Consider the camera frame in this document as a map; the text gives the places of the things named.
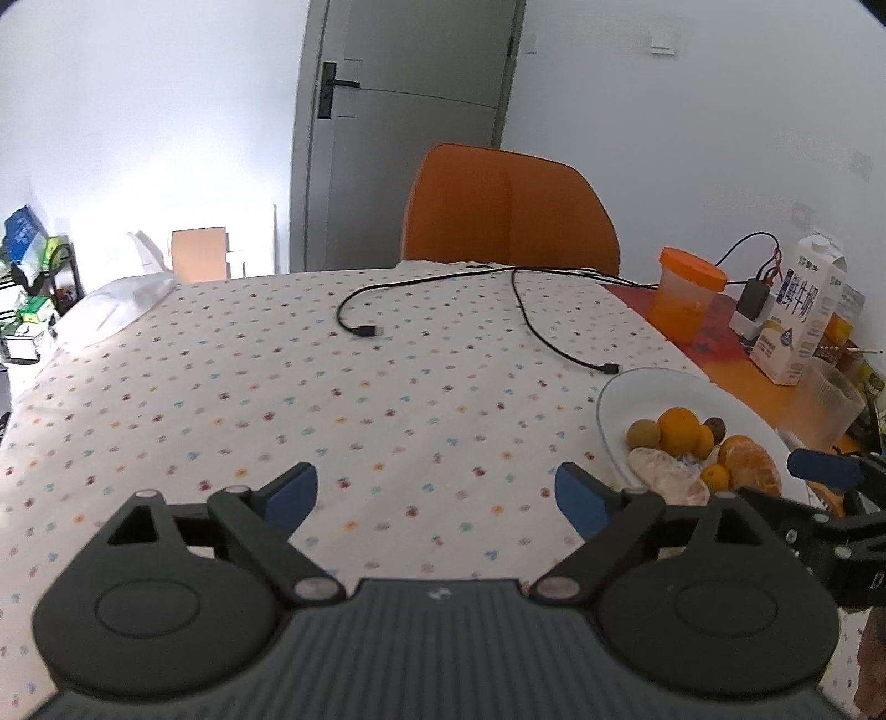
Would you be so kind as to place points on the pale peeled citrus piece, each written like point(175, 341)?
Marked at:
point(666, 476)

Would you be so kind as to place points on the orange lidded cup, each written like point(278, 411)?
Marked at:
point(685, 298)

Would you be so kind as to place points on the orange chair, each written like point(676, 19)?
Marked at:
point(512, 208)

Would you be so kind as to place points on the brown cardboard box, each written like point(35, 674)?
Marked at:
point(201, 256)

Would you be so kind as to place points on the deep orange peeled citrus half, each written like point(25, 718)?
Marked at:
point(751, 464)

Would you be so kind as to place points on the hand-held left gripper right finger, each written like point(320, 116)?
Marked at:
point(583, 502)

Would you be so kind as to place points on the white milk carton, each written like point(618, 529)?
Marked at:
point(796, 311)

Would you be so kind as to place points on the small orange citrus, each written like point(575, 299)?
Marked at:
point(706, 443)
point(715, 478)

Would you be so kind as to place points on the white power strip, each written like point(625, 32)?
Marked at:
point(744, 327)

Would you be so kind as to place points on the floral dotted tablecloth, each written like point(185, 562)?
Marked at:
point(277, 388)

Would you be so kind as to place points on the clear plastic cup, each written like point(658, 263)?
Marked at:
point(827, 405)

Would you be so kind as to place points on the grey door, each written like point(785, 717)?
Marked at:
point(408, 124)

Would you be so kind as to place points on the small brown fruit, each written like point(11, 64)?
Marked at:
point(715, 428)

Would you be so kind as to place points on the yellow packet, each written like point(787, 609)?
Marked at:
point(839, 336)

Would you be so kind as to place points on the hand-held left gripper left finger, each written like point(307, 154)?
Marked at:
point(291, 495)

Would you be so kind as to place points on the green small box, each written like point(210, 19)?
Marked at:
point(33, 313)

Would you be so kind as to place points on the large whole orange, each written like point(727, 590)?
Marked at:
point(680, 428)

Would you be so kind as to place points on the small white carton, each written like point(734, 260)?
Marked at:
point(850, 301)

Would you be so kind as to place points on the black power adapter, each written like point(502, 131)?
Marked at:
point(753, 299)

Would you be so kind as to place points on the white bowl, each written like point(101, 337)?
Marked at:
point(637, 394)

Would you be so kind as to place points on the blue and white bag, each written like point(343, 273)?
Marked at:
point(22, 234)

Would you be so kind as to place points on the yellow-green round fruit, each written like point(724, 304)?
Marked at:
point(644, 435)

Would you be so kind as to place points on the white light switch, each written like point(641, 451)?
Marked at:
point(662, 39)

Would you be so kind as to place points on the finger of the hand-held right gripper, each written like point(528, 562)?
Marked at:
point(824, 469)
point(796, 512)

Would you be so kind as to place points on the orange table mat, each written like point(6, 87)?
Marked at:
point(727, 360)

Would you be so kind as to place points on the white plastic bag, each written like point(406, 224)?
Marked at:
point(118, 304)

